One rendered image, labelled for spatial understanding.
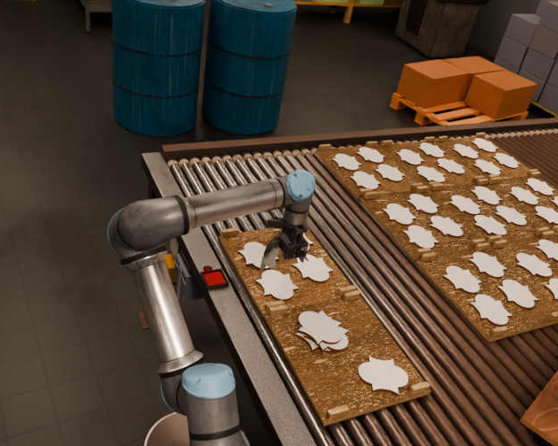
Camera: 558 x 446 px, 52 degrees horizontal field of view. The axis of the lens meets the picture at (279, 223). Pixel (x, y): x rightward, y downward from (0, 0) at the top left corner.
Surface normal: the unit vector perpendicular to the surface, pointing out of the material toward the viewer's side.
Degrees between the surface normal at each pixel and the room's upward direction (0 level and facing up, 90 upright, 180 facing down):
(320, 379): 0
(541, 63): 90
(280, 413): 0
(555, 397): 0
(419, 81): 90
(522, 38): 90
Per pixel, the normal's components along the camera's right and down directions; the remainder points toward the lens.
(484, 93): -0.79, 0.25
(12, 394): 0.15, -0.81
